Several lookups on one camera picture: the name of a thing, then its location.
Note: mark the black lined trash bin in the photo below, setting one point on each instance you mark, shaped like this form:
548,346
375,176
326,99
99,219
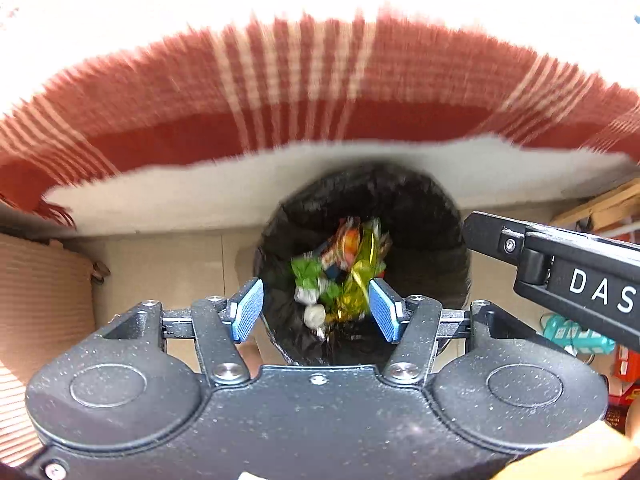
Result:
326,243

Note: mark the large gold foil wrapper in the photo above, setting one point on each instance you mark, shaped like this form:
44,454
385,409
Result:
353,304

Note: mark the red white plaid blanket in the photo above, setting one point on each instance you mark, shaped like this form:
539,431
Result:
204,95

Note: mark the pink ribbed suitcase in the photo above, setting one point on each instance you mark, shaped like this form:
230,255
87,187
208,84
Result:
46,308

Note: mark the green white wrapper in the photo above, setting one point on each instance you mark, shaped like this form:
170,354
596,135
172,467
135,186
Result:
312,285

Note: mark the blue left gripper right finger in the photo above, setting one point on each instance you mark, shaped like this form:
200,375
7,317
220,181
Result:
388,309

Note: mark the colourful fruit snack packet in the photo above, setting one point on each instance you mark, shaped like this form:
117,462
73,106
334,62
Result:
343,246

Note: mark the white tissue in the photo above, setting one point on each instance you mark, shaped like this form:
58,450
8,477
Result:
315,320

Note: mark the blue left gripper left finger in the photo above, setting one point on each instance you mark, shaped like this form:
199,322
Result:
243,309

